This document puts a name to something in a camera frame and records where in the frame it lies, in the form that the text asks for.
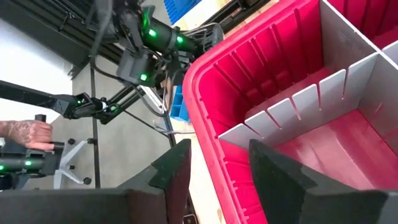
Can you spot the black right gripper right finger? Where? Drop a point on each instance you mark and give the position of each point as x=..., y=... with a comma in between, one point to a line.
x=311, y=207

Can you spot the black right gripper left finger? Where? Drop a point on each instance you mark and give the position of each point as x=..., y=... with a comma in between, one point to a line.
x=93, y=207

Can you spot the large red plastic bin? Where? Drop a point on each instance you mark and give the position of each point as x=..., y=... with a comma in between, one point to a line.
x=326, y=149

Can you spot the short grey slotted divider panel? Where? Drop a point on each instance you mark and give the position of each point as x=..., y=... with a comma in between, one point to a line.
x=295, y=109

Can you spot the long grey slotted divider panel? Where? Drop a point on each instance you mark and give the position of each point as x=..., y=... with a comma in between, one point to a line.
x=342, y=37

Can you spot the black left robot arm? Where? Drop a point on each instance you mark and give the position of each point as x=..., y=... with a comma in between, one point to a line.
x=164, y=37

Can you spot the white chair base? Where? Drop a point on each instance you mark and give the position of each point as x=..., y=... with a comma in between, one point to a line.
x=66, y=165

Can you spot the thin black stand pole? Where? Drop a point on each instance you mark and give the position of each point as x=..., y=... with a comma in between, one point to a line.
x=94, y=124

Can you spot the blue plastic bin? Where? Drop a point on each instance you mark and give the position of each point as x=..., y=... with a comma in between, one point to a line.
x=180, y=7

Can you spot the person's hand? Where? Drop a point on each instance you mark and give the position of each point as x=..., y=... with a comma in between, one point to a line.
x=31, y=133

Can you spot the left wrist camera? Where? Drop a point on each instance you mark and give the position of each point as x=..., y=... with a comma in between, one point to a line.
x=213, y=37

